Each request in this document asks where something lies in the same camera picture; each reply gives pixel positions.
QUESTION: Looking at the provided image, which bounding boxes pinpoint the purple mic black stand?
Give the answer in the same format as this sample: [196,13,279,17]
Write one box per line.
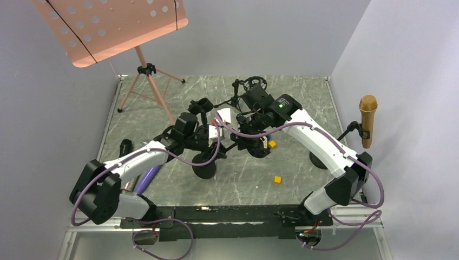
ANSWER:
[191,138,271,180]

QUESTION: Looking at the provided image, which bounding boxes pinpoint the wrist white camera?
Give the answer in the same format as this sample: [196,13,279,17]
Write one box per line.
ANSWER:
[217,107,238,126]
[208,125,225,142]

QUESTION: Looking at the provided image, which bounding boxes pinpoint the black round-base desk mic stand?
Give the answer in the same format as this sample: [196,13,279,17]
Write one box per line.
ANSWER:
[188,97,214,125]

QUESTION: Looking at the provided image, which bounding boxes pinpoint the rhinestone silver microphone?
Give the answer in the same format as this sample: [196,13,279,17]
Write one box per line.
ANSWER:
[123,178,138,192]

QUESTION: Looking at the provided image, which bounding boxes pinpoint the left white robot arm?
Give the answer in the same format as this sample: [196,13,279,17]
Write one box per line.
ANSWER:
[69,113,224,228]

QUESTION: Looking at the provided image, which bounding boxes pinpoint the yellow cube near car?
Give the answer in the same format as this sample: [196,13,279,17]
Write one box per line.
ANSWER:
[268,140,277,148]

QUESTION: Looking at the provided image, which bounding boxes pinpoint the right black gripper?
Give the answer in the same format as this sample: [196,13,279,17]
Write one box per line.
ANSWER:
[230,110,267,150]

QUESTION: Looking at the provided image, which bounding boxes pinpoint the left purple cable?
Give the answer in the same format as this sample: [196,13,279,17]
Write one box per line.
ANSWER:
[70,125,221,260]

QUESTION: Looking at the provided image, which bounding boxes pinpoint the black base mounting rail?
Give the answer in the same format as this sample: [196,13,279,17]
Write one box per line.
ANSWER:
[122,205,334,242]

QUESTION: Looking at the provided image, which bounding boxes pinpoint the black microphone with orange end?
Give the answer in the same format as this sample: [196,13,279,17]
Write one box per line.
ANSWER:
[119,139,133,158]

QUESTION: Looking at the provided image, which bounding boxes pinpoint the purple microphone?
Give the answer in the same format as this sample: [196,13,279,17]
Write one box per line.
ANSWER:
[135,165,161,194]

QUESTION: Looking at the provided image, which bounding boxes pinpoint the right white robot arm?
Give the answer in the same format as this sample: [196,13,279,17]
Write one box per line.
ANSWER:
[236,85,372,225]

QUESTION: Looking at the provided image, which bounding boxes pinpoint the pink perforated music stand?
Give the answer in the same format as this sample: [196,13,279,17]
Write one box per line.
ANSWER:
[32,0,188,122]

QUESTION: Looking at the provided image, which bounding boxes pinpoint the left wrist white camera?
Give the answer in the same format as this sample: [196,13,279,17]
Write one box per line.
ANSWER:
[208,125,225,142]

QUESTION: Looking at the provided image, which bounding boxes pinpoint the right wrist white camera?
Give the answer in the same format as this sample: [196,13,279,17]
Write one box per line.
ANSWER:
[217,107,238,126]

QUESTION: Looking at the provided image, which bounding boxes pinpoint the toy brick car blue wheels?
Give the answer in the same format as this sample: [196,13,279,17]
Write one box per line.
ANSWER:
[260,136,268,149]

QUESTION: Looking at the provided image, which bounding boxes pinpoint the gold microphone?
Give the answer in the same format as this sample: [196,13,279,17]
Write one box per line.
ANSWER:
[359,95,378,149]

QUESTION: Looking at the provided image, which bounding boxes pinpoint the yellow cube on table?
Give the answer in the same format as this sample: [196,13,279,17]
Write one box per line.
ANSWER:
[274,176,282,184]

